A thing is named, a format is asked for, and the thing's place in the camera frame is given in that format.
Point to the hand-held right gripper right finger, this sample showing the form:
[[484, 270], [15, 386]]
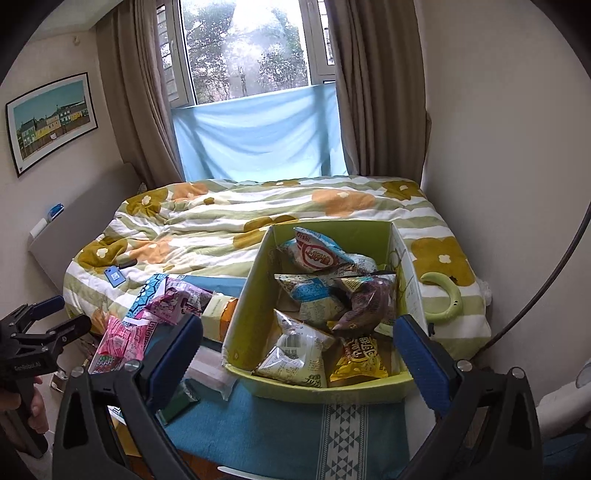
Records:
[[422, 360]]

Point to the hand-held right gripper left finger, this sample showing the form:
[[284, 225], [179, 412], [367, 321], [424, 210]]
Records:
[[178, 355]]

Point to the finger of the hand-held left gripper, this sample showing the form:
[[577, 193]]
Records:
[[46, 307], [69, 330]]

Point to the gold snack packet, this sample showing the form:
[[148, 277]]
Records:
[[358, 360]]

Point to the dark brown snack packet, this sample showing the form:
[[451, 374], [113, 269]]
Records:
[[369, 300]]

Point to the green cardboard box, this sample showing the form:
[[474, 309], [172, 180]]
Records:
[[258, 277]]

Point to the silver white snack packet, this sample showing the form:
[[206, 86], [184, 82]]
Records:
[[291, 350]]

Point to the blue white snack packet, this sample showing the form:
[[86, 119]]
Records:
[[309, 295]]

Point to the white red label snack packet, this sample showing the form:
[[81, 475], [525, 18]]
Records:
[[318, 258]]

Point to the person's left hand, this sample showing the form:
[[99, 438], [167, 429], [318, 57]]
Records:
[[39, 417]]

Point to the clear plastic packet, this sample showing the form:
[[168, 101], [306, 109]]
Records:
[[212, 374]]

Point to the dark green snack packet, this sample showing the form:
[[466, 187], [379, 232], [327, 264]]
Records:
[[182, 404]]

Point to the orange white snack box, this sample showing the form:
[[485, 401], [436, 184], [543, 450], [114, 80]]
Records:
[[217, 318]]

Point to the pink snack packet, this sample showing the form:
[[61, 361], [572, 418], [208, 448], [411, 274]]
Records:
[[122, 339]]

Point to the purple snack packet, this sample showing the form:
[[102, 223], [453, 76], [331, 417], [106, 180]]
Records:
[[178, 300]]

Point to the pale green neck fan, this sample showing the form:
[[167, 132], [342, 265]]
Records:
[[450, 304]]

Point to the blue card tag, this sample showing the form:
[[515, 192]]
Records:
[[115, 274]]

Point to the grey headboard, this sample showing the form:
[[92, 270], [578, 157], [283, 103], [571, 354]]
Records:
[[78, 217]]

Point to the blue tablecloth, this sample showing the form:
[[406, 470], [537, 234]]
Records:
[[277, 429]]

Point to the floral duvet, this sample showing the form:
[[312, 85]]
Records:
[[207, 217]]

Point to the white rounded object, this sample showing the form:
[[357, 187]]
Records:
[[568, 406]]

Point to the beige curtain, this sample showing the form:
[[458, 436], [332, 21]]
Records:
[[138, 92], [378, 92]]

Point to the light blue window cloth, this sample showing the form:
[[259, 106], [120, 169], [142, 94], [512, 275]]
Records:
[[254, 134]]

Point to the window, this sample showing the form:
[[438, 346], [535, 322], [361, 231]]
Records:
[[244, 46]]

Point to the framed wall picture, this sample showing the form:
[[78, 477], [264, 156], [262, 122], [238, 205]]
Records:
[[51, 120]]

